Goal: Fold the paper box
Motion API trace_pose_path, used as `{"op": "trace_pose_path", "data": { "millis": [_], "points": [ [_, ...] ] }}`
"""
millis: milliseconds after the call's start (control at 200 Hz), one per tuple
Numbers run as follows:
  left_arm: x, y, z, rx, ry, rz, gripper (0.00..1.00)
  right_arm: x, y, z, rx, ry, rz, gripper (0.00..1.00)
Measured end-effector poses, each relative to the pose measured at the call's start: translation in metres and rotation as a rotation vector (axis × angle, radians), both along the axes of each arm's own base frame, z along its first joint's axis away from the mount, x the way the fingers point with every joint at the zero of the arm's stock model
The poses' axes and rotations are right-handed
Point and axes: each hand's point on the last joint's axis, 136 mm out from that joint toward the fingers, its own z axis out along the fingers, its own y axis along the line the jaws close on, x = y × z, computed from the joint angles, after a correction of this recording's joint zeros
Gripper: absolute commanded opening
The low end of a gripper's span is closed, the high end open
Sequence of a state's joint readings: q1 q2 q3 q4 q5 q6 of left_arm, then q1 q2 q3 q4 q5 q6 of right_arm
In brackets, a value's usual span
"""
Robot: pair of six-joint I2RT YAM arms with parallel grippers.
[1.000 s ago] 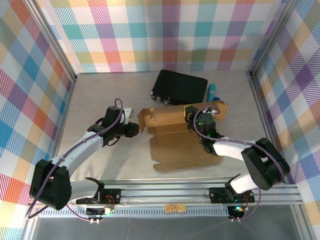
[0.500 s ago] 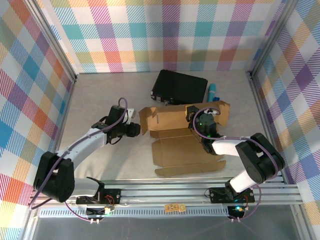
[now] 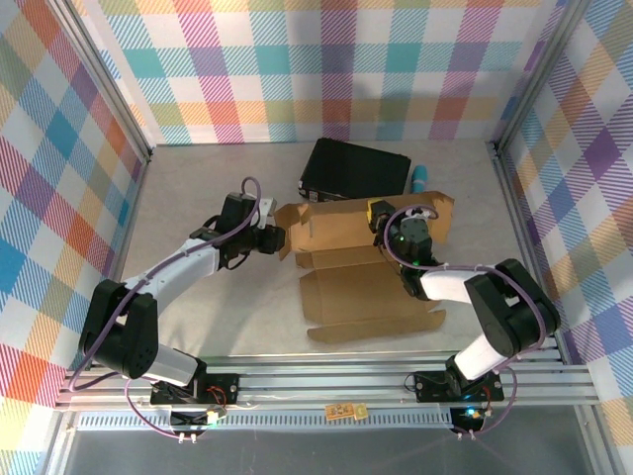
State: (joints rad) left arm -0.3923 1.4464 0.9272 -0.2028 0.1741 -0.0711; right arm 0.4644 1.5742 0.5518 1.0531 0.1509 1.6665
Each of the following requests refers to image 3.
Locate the brown cardboard box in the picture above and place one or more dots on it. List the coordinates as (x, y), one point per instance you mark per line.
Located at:
(346, 287)

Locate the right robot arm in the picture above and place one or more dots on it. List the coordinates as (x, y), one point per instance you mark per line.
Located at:
(509, 307)

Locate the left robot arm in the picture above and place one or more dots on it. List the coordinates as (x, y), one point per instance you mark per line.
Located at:
(173, 267)

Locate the black briefcase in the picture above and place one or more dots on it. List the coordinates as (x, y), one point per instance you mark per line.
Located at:
(356, 168)

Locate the teal marker pen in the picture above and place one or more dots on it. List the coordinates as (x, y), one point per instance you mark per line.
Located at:
(419, 178)

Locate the small yellow tag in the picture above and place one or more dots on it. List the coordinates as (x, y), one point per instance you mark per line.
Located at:
(361, 410)

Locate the small brown circuit board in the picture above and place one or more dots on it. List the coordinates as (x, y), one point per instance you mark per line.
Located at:
(338, 410)

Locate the black right controller board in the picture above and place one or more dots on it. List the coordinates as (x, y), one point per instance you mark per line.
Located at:
(465, 420)

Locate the black controller board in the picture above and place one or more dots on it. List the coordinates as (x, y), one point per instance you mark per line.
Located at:
(188, 418)
(465, 420)

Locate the black left controller board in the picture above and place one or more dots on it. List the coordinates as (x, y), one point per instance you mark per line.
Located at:
(188, 418)

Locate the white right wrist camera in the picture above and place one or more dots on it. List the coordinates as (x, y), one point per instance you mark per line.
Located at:
(413, 214)

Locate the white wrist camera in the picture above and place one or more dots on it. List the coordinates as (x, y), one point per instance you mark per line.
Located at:
(413, 214)
(268, 208)

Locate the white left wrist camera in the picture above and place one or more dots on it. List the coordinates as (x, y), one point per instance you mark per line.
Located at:
(268, 208)

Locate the aluminium side rail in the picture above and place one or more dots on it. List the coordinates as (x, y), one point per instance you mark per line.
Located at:
(515, 208)

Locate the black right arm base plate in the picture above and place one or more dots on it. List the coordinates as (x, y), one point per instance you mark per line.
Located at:
(430, 388)

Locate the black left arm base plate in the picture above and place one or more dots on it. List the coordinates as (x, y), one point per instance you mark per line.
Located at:
(227, 381)

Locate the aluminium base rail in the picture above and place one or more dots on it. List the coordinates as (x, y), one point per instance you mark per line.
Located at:
(321, 383)

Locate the aluminium frame post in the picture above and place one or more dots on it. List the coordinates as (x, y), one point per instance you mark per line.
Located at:
(528, 99)
(121, 114)

